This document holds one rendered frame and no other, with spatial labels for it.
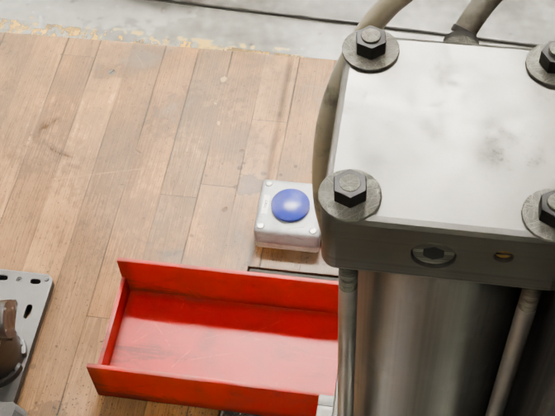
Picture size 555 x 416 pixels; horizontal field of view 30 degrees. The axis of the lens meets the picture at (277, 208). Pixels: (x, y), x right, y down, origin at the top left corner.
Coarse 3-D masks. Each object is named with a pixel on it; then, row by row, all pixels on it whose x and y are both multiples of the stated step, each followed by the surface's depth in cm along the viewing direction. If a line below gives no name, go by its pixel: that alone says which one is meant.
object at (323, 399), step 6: (324, 396) 67; (330, 396) 67; (318, 402) 67; (324, 402) 67; (330, 402) 67; (318, 408) 67; (324, 408) 67; (330, 408) 67; (318, 414) 67; (324, 414) 67; (330, 414) 67
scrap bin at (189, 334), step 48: (144, 288) 104; (192, 288) 103; (240, 288) 101; (288, 288) 100; (336, 288) 98; (144, 336) 102; (192, 336) 102; (240, 336) 101; (288, 336) 101; (336, 336) 101; (96, 384) 97; (144, 384) 95; (192, 384) 94; (240, 384) 92; (288, 384) 98
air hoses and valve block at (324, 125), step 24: (384, 0) 43; (408, 0) 42; (480, 0) 42; (360, 24) 44; (384, 24) 43; (456, 24) 42; (480, 24) 42; (336, 72) 46; (336, 96) 47; (312, 168) 52; (312, 192) 54
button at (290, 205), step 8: (280, 192) 107; (288, 192) 107; (296, 192) 107; (272, 200) 107; (280, 200) 107; (288, 200) 107; (296, 200) 107; (304, 200) 107; (272, 208) 106; (280, 208) 106; (288, 208) 106; (296, 208) 106; (304, 208) 106; (280, 216) 106; (288, 216) 106; (296, 216) 106; (304, 216) 106
